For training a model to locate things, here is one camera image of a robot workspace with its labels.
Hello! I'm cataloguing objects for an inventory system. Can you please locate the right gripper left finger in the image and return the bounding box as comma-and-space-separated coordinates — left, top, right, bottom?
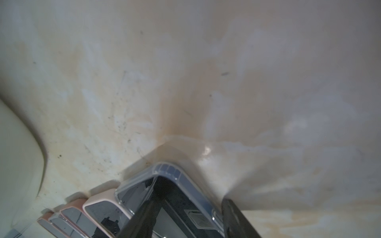
117, 178, 167, 238

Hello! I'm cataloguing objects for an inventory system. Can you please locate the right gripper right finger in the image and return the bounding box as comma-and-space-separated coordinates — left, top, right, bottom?
222, 198, 261, 238

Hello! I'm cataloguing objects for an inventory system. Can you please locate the phone with pink case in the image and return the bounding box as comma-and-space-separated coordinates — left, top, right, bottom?
60, 198, 97, 238

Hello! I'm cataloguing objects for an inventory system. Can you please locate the white storage tray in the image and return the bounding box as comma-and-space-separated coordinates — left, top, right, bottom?
1, 102, 44, 237

